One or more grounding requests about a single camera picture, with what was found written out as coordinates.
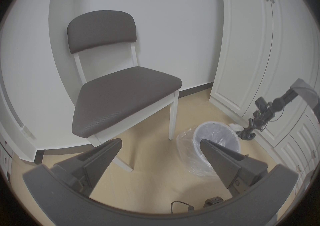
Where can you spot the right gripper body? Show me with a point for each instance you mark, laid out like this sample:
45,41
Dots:
255,123

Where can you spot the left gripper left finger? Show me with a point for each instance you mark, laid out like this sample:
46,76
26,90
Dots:
97,167

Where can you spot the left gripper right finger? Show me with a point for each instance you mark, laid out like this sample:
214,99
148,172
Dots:
230,167

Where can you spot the black plastic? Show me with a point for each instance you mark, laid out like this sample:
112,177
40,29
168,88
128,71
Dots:
246,136

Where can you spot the clear plastic bag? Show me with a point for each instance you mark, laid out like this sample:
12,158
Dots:
186,149

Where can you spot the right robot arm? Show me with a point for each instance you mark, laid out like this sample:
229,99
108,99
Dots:
303,92

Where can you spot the white trash bin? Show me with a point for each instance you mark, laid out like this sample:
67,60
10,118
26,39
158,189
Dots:
233,144

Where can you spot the crumpled white paper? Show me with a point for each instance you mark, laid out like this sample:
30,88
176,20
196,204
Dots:
236,127

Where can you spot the white wardrobe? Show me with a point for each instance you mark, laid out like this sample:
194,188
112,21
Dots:
250,57

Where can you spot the white chair with grey seat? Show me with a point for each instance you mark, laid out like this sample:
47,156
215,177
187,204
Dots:
120,94

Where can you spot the white chest of drawers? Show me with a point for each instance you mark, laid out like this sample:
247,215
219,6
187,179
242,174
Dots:
5,156

